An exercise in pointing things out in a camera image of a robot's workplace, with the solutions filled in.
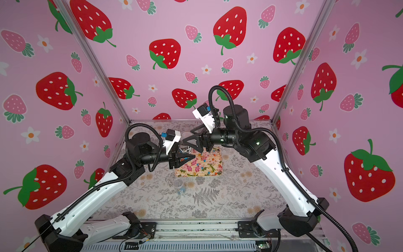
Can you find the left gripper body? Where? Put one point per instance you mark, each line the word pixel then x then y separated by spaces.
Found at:
pixel 170 159

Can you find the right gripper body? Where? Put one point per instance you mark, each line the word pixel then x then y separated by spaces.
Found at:
pixel 206 139

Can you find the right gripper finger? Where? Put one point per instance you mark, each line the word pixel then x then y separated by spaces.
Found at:
pixel 199 129
pixel 194 141

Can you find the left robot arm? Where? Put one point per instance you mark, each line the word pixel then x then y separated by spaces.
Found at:
pixel 66 230

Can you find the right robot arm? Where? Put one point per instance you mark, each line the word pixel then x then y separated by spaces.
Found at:
pixel 227 125

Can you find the candies on tray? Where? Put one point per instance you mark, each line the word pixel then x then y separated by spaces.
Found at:
pixel 203 162

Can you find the clear jar blue candies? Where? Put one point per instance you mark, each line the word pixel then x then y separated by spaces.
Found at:
pixel 178 185

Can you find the floral rectangular tray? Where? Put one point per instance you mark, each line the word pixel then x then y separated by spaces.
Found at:
pixel 203 163

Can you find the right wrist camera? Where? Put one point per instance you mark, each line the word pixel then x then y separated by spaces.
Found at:
pixel 204 114

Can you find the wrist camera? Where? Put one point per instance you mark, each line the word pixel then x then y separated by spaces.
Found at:
pixel 170 137
pixel 204 114

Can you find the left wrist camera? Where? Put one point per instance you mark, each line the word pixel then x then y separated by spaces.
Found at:
pixel 170 137

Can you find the aluminium front rail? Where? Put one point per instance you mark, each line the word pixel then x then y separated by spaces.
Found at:
pixel 201 235

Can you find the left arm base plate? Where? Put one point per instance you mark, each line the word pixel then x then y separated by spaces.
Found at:
pixel 138 231

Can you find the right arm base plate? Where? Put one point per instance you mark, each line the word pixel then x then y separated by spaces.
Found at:
pixel 250 229

